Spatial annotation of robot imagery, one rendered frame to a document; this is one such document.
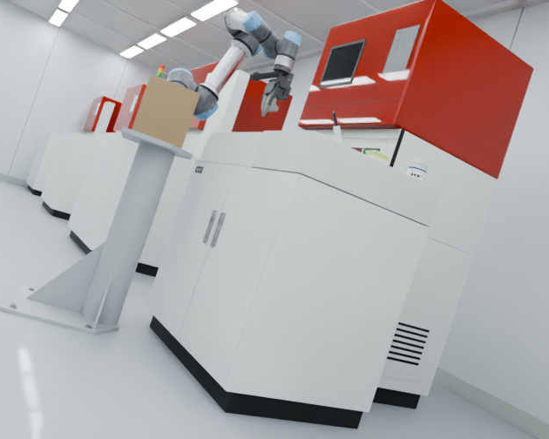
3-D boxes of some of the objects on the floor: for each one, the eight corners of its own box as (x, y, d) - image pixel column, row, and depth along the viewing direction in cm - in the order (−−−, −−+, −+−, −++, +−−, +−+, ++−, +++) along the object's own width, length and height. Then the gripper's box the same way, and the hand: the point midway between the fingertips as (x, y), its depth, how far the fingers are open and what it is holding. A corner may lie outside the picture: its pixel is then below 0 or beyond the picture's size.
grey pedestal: (-3, 310, 202) (69, 105, 204) (23, 289, 244) (81, 119, 246) (131, 345, 214) (197, 151, 216) (132, 319, 257) (187, 158, 259)
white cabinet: (250, 345, 285) (299, 200, 287) (362, 433, 202) (430, 227, 204) (136, 322, 254) (192, 158, 255) (213, 415, 170) (294, 172, 172)
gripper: (297, 73, 219) (281, 122, 218) (287, 75, 226) (271, 123, 226) (280, 64, 214) (263, 114, 214) (269, 66, 222) (254, 115, 222)
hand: (262, 112), depth 219 cm, fingers closed
